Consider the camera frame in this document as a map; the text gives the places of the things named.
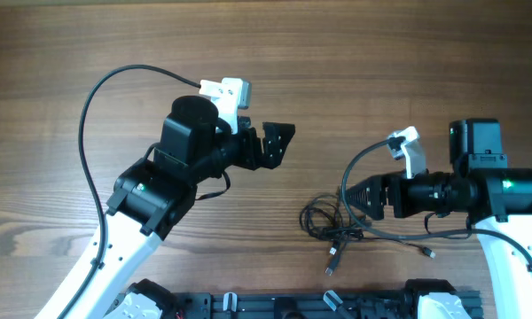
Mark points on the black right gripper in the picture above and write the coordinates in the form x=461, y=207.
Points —
x=379, y=183

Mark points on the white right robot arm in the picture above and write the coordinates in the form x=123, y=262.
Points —
x=497, y=200

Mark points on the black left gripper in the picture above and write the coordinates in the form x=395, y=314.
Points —
x=271, y=153

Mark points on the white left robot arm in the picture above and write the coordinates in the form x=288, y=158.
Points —
x=154, y=194

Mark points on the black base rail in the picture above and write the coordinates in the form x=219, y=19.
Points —
x=419, y=298

